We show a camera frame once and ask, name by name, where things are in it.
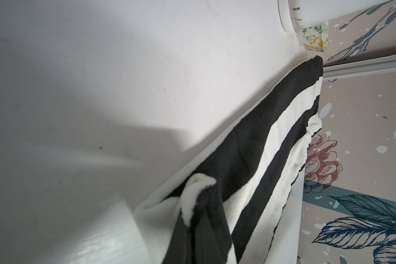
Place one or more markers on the black white striped pillowcase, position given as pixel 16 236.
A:
pixel 224 206

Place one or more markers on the small floral ceramic bowl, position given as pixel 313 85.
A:
pixel 314 38

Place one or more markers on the white utensil holder cup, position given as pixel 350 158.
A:
pixel 296 14

